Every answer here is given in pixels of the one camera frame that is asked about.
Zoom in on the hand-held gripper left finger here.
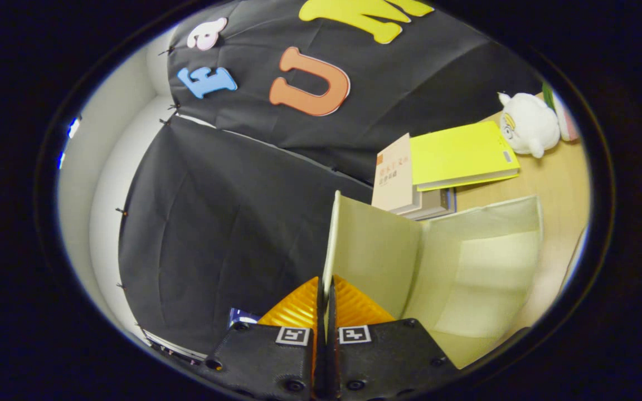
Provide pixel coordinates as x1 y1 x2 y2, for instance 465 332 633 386
201 277 322 401

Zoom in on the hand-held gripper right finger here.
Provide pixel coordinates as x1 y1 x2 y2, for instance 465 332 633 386
327 276 461 401

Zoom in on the translucent storage box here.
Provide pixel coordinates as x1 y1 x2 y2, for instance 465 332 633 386
321 190 544 369

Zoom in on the grey book stack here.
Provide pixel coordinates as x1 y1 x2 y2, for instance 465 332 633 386
391 187 458 221

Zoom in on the yellow book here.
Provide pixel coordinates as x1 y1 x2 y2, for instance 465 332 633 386
409 120 521 192

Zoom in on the white plush toy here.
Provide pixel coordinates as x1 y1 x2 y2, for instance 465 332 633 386
497 91 561 159

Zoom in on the watermelon slice plush toy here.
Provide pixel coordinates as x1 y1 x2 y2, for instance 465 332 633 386
542 81 581 143

